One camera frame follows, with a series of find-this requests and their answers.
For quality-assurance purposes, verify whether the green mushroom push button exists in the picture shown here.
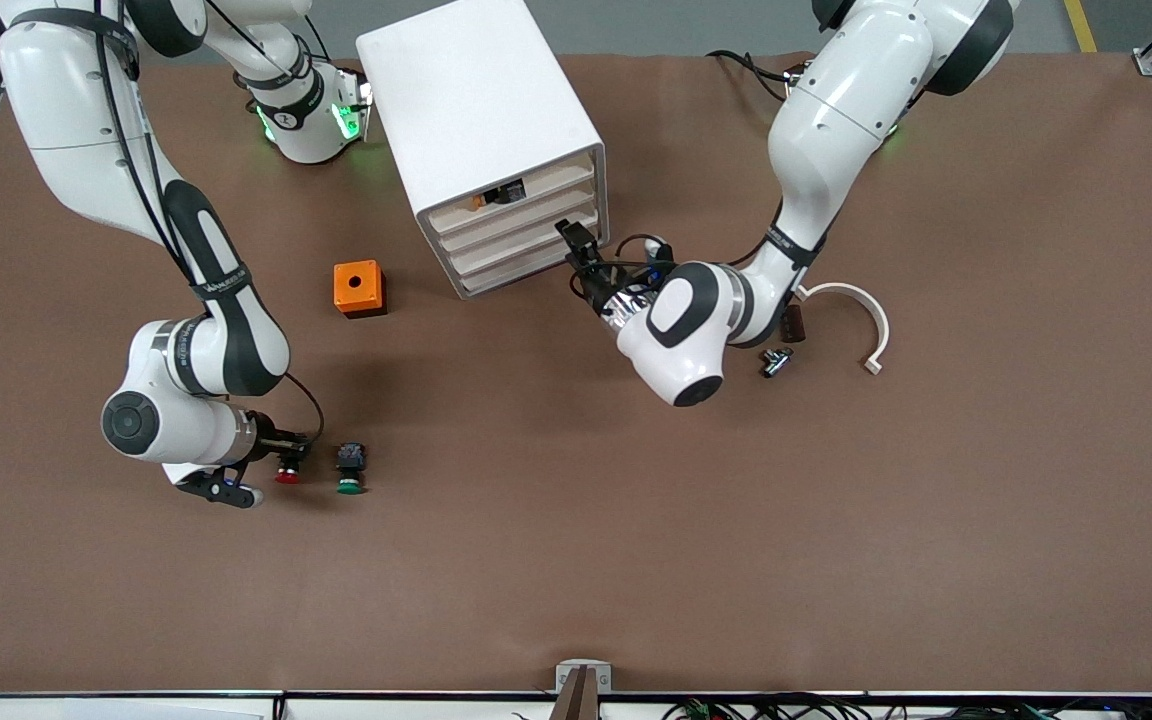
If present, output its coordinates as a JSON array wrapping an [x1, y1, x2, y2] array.
[[335, 443, 369, 496]]

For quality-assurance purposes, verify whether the small black orange part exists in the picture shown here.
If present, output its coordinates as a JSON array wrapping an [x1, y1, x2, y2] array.
[[471, 180, 529, 209]]

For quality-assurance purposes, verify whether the brown table mat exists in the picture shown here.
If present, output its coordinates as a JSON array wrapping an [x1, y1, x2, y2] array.
[[0, 50, 1152, 696]]

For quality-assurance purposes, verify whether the white ledge with black rim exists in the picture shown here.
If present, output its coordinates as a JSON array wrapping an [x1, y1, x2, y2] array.
[[0, 690, 1152, 720]]

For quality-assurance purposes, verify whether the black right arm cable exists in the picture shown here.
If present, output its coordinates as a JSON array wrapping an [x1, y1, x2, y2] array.
[[91, 0, 327, 446]]

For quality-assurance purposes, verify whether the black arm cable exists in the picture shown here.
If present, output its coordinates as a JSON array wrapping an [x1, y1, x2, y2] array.
[[91, 0, 327, 446], [616, 233, 799, 296]]

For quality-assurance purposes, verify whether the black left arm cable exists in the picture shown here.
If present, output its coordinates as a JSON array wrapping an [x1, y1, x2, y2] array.
[[616, 233, 799, 296]]

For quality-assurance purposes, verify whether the orange button enclosure box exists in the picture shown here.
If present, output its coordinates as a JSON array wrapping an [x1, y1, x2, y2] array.
[[333, 260, 387, 319]]

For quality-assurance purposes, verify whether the black base power cable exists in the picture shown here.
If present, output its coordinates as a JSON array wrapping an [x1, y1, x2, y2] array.
[[706, 48, 797, 101]]

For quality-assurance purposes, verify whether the white half-ring pipe clamp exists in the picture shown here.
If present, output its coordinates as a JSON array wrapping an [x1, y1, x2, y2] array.
[[798, 283, 891, 376]]

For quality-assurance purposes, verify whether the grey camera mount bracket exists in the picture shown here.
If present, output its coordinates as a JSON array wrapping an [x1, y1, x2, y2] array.
[[551, 658, 613, 720]]

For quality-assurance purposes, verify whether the black cable bundle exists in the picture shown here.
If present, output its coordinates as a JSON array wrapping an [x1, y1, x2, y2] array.
[[661, 693, 1152, 720]]

